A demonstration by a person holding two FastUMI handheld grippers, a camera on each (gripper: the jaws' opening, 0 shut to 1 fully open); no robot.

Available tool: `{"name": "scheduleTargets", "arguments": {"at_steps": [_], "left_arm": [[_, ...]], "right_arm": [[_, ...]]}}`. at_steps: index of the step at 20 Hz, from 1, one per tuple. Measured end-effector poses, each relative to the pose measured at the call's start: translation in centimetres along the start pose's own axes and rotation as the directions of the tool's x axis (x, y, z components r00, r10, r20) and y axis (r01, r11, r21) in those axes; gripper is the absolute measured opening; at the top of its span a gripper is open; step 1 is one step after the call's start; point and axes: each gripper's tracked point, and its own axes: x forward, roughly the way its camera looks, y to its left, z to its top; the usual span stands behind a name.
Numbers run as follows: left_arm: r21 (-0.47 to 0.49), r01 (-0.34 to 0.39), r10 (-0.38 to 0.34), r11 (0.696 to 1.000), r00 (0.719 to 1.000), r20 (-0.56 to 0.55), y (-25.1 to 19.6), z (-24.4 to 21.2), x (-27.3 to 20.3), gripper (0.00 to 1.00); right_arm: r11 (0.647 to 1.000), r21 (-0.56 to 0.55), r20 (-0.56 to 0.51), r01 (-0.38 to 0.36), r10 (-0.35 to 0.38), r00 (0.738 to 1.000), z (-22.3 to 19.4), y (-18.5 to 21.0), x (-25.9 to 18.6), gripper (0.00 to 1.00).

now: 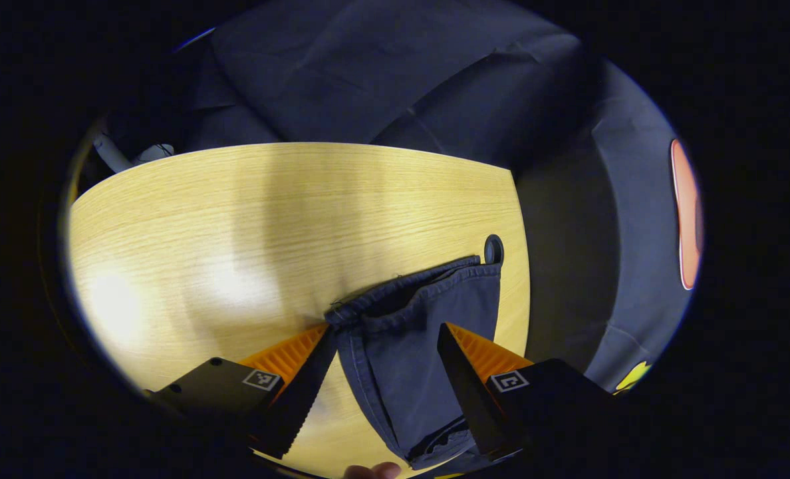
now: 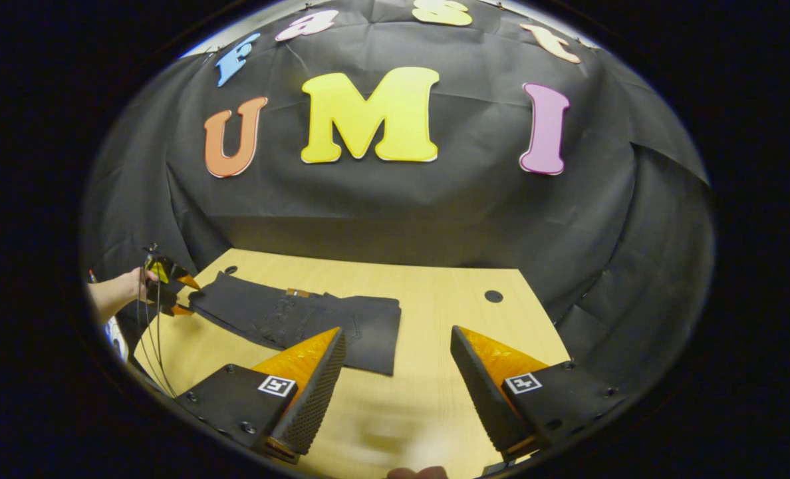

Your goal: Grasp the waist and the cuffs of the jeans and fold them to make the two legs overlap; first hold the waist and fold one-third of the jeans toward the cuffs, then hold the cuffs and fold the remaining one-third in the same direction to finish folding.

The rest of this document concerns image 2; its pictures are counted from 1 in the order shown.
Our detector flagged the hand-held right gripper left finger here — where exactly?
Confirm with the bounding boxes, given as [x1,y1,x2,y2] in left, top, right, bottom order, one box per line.
[176,326,347,464]

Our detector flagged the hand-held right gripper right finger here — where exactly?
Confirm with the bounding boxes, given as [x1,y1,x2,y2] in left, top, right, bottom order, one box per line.
[450,325,625,464]

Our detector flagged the dark jeans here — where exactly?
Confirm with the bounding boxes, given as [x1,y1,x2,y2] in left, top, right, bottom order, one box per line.
[189,271,402,377]

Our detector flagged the white side desk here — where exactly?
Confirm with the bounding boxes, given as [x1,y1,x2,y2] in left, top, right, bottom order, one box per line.
[102,316,130,363]

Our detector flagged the black backdrop cloth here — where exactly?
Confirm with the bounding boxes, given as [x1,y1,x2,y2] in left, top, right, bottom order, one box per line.
[79,0,715,400]

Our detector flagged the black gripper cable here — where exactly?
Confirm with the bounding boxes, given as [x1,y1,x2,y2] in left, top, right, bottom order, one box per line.
[134,263,178,400]

